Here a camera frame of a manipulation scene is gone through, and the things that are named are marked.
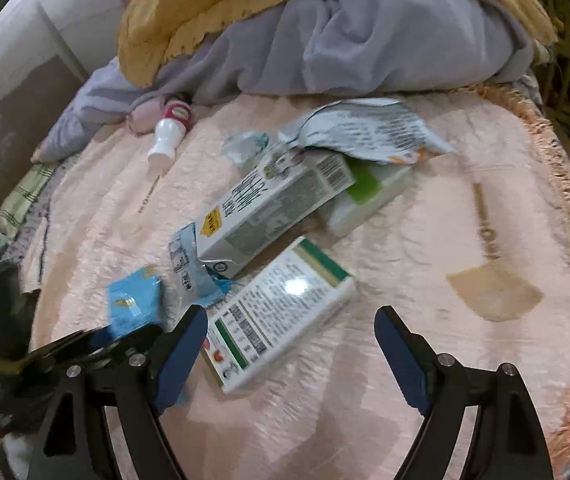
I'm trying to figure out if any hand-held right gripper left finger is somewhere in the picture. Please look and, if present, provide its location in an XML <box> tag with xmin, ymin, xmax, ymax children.
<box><xmin>27</xmin><ymin>305</ymin><xmax>209</xmax><ymax>480</ymax></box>

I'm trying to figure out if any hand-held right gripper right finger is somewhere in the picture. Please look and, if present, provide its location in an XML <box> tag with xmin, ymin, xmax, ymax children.
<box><xmin>374</xmin><ymin>306</ymin><xmax>554</xmax><ymax>480</ymax></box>

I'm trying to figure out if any grey milk carton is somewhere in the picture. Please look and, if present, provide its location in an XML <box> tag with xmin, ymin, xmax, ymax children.
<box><xmin>197</xmin><ymin>152</ymin><xmax>356</xmax><ymax>278</ymax></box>

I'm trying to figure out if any white carton with green stripe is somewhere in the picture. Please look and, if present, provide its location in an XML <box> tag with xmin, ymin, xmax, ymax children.
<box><xmin>200</xmin><ymin>237</ymin><xmax>356</xmax><ymax>393</ymax></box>

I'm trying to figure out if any grey fleece blanket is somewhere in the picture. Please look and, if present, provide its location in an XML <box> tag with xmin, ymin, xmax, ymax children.
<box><xmin>32</xmin><ymin>0</ymin><xmax>540</xmax><ymax>163</ymax></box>

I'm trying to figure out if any green plaid cloth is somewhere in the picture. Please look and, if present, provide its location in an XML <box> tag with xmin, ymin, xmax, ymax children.
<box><xmin>0</xmin><ymin>162</ymin><xmax>56</xmax><ymax>251</ymax></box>

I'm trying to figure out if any white printed snack packet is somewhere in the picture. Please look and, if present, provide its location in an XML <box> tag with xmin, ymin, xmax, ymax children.
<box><xmin>277</xmin><ymin>97</ymin><xmax>456</xmax><ymax>166</ymax></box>

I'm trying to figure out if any small cyan box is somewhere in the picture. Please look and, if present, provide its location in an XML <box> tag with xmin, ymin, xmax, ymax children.
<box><xmin>106</xmin><ymin>265</ymin><xmax>163</xmax><ymax>343</ymax></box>

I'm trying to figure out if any pink fringed bedspread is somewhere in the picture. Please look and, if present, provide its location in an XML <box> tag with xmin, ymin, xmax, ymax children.
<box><xmin>0</xmin><ymin>82</ymin><xmax>570</xmax><ymax>480</ymax></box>

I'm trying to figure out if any torn blue wrapper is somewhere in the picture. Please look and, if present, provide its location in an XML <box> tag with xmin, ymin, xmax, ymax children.
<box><xmin>169</xmin><ymin>222</ymin><xmax>238</xmax><ymax>311</ymax></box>

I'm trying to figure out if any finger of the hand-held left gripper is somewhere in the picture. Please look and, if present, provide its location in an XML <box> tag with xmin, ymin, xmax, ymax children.
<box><xmin>85</xmin><ymin>325</ymin><xmax>163</xmax><ymax>376</ymax></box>
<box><xmin>25</xmin><ymin>327</ymin><xmax>116</xmax><ymax>363</ymax></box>

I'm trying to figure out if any small pink cloth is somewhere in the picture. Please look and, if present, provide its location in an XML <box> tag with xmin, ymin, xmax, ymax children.
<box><xmin>127</xmin><ymin>100</ymin><xmax>166</xmax><ymax>133</ymax></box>

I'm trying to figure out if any yellow quilted blanket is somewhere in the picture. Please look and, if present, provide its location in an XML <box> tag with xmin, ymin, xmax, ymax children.
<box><xmin>117</xmin><ymin>0</ymin><xmax>558</xmax><ymax>86</ymax></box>

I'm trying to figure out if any clear crumpled wrapper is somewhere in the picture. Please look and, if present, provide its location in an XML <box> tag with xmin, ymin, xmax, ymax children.
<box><xmin>221</xmin><ymin>131</ymin><xmax>270</xmax><ymax>167</ymax></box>

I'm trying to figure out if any white bottle with red label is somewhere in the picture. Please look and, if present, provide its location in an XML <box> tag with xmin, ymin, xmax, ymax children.
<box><xmin>147</xmin><ymin>101</ymin><xmax>196</xmax><ymax>171</ymax></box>

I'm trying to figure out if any green and white tissue pack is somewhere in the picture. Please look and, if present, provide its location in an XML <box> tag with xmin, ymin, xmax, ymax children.
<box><xmin>320</xmin><ymin>160</ymin><xmax>416</xmax><ymax>236</ymax></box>

